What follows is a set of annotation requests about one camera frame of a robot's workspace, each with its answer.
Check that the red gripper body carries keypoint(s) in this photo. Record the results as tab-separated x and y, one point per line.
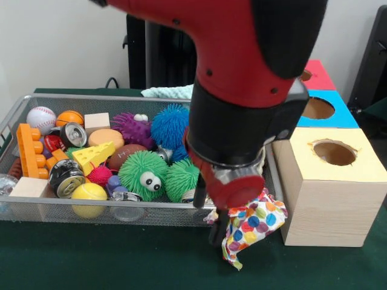
242	193

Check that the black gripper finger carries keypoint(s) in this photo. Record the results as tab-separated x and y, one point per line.
199	194
218	226

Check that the white polka dot cloth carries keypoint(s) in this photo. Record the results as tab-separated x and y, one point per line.
254	225

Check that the yellow toy cheese wedge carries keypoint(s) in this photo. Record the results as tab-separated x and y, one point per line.
94	157

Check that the silver drink can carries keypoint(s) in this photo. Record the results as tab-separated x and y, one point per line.
65	178

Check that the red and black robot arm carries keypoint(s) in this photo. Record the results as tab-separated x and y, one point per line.
242	60

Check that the clear mesh bin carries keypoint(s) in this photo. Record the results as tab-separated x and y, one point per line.
121	215

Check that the wooden box with three holes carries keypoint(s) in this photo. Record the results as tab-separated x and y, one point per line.
329	199

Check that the green spiky ball with face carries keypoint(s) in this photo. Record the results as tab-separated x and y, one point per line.
143	175

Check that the blue spiky ball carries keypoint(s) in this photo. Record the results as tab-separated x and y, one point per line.
169	125

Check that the purple spiky ball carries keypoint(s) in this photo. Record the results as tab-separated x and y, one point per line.
134	128

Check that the dark green tablecloth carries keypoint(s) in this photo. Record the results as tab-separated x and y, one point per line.
121	260

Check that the mint green cloth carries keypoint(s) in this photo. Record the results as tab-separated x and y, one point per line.
172	92

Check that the yellow tennis ball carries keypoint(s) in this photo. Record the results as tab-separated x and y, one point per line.
89	194

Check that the small orange basketball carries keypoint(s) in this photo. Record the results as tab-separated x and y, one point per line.
70	118

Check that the white baseball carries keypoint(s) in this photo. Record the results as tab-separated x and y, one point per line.
41	119

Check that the orange toy building block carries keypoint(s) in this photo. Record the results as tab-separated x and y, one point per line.
29	151

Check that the black chair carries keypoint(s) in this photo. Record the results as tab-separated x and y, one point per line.
373	66

